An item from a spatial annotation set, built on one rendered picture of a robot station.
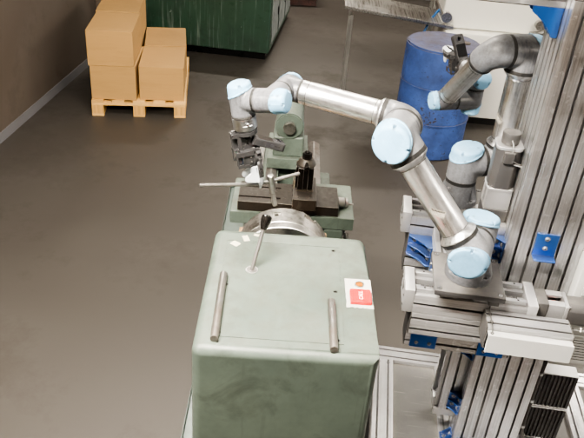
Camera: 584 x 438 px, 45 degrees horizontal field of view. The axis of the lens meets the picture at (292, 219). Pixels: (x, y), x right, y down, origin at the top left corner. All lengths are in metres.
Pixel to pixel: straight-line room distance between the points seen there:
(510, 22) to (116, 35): 3.27
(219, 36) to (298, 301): 5.81
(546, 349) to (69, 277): 2.75
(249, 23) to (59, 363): 4.69
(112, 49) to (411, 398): 3.87
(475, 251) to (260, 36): 5.66
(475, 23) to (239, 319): 4.79
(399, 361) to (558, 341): 1.19
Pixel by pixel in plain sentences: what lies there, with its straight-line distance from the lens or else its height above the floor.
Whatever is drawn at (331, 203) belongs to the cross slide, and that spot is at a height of 0.97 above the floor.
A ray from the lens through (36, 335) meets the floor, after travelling 3.84.
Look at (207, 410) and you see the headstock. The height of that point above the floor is 1.04.
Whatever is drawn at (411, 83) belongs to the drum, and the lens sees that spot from 5.57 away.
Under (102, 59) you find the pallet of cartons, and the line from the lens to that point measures 6.01.
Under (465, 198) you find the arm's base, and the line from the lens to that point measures 2.70.
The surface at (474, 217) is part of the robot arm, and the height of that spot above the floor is 1.39.
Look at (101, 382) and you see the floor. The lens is 3.53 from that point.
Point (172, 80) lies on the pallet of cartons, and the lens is 6.02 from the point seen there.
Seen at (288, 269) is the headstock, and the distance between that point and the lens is 2.07.
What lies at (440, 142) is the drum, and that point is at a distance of 5.68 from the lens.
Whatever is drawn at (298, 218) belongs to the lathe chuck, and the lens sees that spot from 2.37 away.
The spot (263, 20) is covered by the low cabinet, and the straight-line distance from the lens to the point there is 7.43.
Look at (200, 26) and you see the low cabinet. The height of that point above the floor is 0.29.
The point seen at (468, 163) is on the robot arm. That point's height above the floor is 1.35.
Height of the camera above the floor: 2.47
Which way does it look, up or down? 32 degrees down
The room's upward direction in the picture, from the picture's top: 5 degrees clockwise
